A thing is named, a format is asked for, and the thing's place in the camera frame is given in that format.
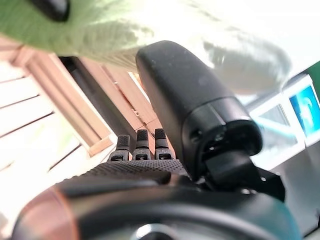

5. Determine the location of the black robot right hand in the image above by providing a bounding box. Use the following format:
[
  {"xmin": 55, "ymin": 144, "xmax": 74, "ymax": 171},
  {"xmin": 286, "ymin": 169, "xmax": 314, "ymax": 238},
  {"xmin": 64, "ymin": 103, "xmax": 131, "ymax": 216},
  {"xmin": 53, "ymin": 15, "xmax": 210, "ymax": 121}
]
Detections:
[{"xmin": 9, "ymin": 40, "xmax": 303, "ymax": 240}]

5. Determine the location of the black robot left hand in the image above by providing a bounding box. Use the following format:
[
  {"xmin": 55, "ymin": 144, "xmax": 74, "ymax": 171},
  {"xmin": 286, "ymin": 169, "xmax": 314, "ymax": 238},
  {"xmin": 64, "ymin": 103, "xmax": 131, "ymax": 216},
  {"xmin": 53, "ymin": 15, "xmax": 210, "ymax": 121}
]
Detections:
[{"xmin": 32, "ymin": 0, "xmax": 71, "ymax": 22}]

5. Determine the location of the green white napa cabbage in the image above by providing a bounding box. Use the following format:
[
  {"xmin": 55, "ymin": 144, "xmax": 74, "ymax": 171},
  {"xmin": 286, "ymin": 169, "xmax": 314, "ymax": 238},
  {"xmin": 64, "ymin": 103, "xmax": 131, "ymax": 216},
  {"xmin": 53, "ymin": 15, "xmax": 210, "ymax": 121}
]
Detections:
[{"xmin": 0, "ymin": 0, "xmax": 295, "ymax": 96}]

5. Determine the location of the wooden vegetable display shelf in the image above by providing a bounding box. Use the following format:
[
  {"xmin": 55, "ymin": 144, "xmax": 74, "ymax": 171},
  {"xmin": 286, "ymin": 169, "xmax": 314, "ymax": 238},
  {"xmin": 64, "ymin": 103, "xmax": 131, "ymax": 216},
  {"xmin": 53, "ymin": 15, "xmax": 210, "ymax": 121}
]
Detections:
[{"xmin": 59, "ymin": 56, "xmax": 166, "ymax": 141}]

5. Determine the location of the light wooden slatted crate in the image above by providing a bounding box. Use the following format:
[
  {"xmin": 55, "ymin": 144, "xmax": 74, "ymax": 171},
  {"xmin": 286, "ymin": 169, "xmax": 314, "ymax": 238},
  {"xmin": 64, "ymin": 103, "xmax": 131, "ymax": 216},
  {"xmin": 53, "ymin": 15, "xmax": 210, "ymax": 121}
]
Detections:
[{"xmin": 0, "ymin": 34, "xmax": 115, "ymax": 191}]

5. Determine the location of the white framed blue panel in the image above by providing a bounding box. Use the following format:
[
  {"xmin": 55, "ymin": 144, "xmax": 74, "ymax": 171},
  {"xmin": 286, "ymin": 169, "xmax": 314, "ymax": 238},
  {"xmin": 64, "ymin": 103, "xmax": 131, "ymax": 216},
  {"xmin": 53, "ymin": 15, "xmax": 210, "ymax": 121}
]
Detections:
[{"xmin": 249, "ymin": 74, "xmax": 320, "ymax": 171}]

